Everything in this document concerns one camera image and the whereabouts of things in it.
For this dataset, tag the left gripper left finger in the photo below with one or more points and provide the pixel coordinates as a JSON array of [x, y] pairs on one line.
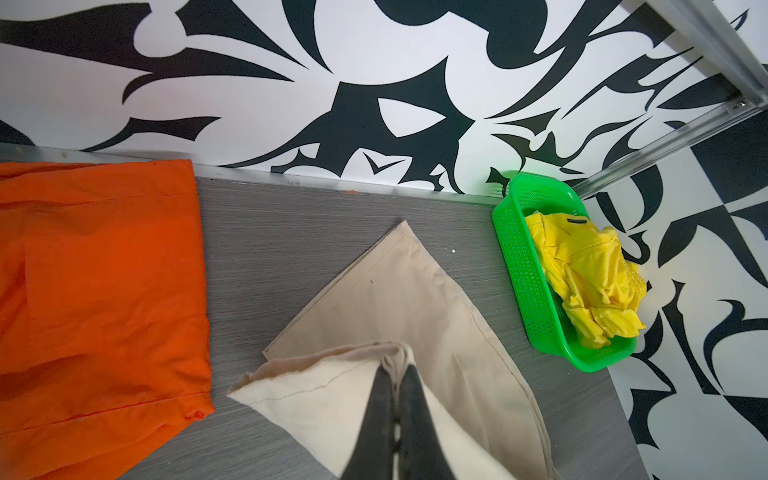
[[373, 454]]

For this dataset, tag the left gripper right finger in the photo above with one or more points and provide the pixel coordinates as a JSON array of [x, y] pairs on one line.
[[420, 453]]

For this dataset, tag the beige shorts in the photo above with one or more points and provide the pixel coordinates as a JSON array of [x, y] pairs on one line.
[[394, 314]]

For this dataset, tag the right aluminium frame post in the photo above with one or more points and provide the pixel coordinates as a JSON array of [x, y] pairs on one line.
[[716, 121]]

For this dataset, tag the green plastic basket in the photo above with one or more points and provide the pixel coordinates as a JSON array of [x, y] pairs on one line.
[[548, 328]]

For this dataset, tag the orange shorts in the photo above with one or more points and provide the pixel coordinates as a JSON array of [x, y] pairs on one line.
[[104, 329]]

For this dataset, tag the yellow shorts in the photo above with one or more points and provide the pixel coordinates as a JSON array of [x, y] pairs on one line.
[[600, 290]]

